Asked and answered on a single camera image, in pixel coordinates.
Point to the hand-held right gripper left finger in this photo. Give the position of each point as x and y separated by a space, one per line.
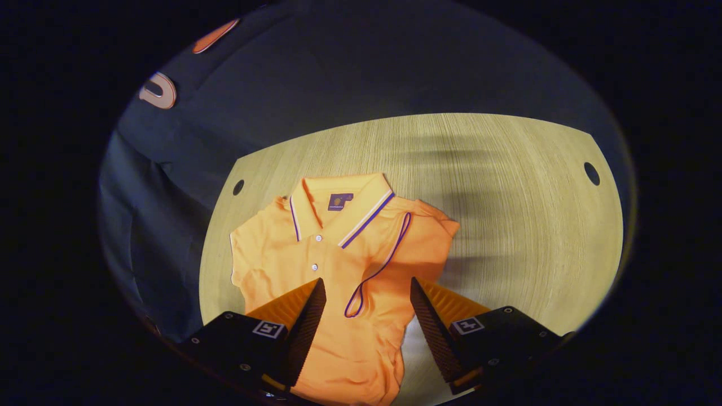
304 332

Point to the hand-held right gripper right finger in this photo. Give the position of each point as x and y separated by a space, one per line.
437 338

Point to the orange polo T-shirt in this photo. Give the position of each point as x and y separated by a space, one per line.
282 254

